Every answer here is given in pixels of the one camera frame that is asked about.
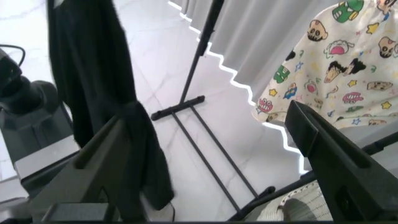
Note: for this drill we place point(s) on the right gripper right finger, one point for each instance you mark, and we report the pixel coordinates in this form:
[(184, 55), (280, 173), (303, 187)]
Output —
[(348, 174)]

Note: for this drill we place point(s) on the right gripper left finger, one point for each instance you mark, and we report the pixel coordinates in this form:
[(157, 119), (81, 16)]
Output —
[(93, 174)]

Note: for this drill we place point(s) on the black garment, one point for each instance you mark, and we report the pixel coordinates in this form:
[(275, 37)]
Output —
[(93, 68)]

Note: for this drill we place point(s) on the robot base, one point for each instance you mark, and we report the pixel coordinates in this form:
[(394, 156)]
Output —
[(34, 133)]

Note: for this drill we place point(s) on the white laundry basket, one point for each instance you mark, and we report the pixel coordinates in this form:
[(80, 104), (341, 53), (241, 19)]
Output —
[(311, 205)]

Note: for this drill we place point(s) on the black clothes rack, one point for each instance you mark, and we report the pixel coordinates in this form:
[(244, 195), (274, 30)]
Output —
[(199, 49)]

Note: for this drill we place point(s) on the cream printed garment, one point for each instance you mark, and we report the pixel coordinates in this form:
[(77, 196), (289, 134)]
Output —
[(342, 68)]

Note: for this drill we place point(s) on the white curtain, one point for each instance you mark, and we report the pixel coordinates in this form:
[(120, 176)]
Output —
[(255, 40)]

